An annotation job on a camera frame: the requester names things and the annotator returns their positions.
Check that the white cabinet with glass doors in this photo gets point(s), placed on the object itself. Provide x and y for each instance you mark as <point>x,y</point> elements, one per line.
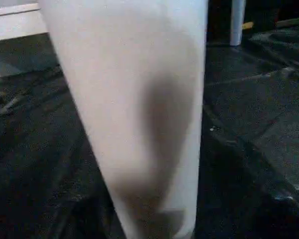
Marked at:
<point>15,22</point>

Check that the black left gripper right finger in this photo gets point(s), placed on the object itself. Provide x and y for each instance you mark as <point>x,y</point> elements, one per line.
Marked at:
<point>254,199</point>

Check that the black mat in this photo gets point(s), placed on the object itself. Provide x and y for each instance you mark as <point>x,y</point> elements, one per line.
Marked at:
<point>249,99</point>

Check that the black furniture with gold label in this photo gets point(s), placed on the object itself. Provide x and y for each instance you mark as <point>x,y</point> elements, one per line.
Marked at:
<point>269,12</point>

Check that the white plastic table leg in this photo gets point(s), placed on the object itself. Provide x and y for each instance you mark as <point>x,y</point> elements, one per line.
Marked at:
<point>237,22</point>
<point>139,99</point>

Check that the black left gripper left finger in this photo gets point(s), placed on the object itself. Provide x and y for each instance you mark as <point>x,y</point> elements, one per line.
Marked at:
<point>84,219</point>

